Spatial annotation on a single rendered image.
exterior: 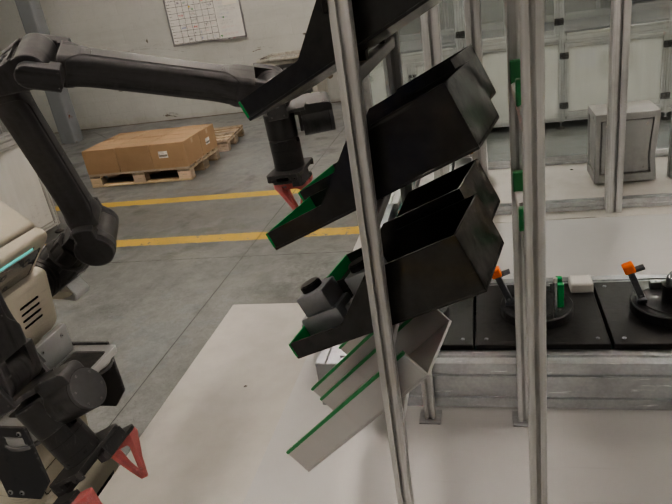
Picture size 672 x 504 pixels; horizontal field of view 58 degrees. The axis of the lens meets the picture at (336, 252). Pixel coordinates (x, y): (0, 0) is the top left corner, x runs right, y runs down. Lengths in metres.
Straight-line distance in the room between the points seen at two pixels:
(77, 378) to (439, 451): 0.62
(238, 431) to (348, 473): 0.26
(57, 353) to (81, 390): 0.44
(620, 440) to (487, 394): 0.23
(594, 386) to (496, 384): 0.17
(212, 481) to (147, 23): 9.45
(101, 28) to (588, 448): 10.11
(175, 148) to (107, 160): 0.81
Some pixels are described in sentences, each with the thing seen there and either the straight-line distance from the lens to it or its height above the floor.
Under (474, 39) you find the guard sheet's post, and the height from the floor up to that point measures 1.49.
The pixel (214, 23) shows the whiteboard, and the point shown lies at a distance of 9.85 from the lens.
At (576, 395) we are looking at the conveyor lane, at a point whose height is 0.89.
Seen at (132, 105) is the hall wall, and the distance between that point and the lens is 10.72.
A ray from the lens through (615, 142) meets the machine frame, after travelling 2.01.
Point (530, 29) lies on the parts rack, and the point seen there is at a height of 1.57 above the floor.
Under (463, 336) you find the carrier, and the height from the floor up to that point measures 0.97.
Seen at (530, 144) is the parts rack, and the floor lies 1.47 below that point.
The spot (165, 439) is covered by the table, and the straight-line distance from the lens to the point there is 1.31.
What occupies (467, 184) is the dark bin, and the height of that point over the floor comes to 1.36.
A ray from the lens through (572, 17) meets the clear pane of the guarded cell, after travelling 2.48.
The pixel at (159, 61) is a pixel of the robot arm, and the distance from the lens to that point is 1.08.
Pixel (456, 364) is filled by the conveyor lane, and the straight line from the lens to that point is 1.17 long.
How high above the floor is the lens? 1.63
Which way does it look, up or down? 24 degrees down
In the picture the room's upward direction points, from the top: 9 degrees counter-clockwise
